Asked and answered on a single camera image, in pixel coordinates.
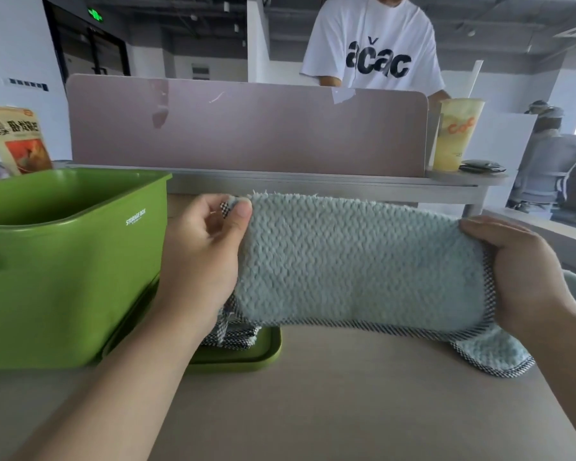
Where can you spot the person's left hand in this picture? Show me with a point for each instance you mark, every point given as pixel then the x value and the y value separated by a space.
pixel 197 273

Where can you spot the person's right hand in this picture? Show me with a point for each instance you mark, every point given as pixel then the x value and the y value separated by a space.
pixel 528 278

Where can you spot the person's left thumb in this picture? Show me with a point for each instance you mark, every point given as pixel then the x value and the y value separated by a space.
pixel 237 223

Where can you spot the person's right thumb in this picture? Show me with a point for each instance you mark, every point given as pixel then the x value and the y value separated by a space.
pixel 475 235

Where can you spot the light blue fluffy towel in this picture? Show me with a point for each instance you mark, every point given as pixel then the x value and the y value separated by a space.
pixel 360 264

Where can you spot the person's left forearm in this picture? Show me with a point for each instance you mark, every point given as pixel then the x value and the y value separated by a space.
pixel 125 388

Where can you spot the person's right forearm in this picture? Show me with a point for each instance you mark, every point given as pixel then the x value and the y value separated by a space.
pixel 569 360

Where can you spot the black flat pouch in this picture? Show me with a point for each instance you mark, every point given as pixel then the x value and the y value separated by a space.
pixel 482 167

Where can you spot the pink desk divider panel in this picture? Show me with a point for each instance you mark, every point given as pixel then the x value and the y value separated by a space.
pixel 249 129

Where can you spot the grey office chair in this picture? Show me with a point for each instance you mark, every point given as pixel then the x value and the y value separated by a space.
pixel 547 172

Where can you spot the white divider panel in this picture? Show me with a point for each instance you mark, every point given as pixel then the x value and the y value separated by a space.
pixel 501 141

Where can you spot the yellow drink cup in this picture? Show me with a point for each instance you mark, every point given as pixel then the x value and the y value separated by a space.
pixel 456 136

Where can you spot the green plastic box lid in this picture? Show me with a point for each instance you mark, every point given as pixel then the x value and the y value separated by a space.
pixel 249 352

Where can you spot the white drinking straw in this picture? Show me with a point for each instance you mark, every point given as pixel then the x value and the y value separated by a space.
pixel 475 79

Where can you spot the green plastic storage box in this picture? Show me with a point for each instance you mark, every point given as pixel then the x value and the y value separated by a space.
pixel 67 278

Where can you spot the black framed glass door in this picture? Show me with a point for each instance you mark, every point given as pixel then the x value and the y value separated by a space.
pixel 89 47

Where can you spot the yellow snack packet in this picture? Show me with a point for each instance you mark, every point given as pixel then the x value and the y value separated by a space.
pixel 21 141

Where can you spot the green exit sign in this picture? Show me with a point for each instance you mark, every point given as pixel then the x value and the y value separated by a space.
pixel 95 15

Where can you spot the grey desk shelf rail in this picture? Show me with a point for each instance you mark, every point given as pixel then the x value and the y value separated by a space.
pixel 317 184

